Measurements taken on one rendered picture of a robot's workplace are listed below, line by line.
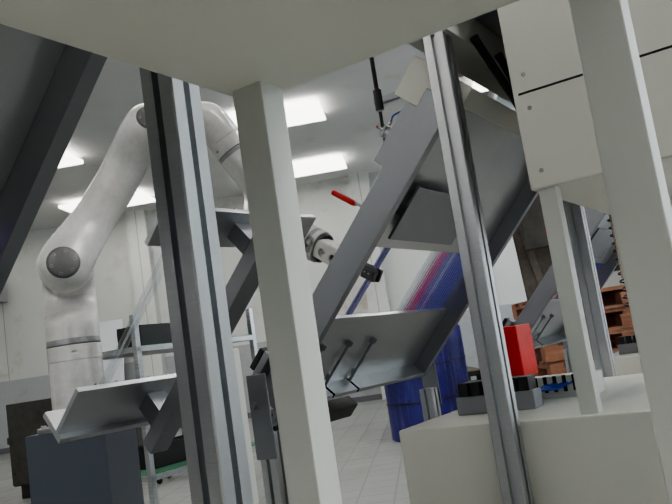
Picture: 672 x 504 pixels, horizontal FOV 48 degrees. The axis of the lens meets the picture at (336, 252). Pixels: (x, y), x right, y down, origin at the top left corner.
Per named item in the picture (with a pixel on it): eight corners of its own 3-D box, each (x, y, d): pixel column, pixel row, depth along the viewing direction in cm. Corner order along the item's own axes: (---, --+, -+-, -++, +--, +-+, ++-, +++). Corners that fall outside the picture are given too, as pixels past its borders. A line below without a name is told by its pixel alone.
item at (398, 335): (276, 398, 158) (266, 389, 160) (417, 367, 214) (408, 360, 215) (318, 324, 153) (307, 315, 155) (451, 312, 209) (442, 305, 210)
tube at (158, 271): (83, 425, 133) (80, 420, 133) (90, 423, 134) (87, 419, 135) (199, 186, 114) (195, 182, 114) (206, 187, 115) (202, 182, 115)
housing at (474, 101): (450, 127, 139) (393, 93, 146) (534, 161, 180) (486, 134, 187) (472, 87, 137) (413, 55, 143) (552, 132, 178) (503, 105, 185)
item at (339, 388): (282, 411, 157) (259, 389, 161) (422, 376, 213) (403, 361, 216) (285, 406, 157) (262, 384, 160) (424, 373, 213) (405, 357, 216)
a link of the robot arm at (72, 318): (43, 347, 167) (33, 242, 170) (50, 351, 184) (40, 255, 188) (100, 340, 171) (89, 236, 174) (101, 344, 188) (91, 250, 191)
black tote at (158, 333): (142, 346, 378) (139, 324, 379) (118, 351, 387) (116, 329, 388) (218, 339, 426) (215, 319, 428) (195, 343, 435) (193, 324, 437)
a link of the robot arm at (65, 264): (77, 305, 181) (74, 298, 165) (30, 282, 179) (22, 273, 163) (175, 133, 195) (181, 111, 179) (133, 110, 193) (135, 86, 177)
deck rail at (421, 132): (276, 412, 156) (257, 393, 159) (282, 410, 157) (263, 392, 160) (452, 102, 137) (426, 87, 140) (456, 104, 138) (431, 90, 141)
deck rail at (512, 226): (422, 376, 213) (405, 363, 216) (425, 375, 215) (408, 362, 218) (560, 155, 194) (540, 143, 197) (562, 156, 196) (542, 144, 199)
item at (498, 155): (369, 256, 147) (351, 242, 150) (492, 262, 203) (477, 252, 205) (456, 104, 138) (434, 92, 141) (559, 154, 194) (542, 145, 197)
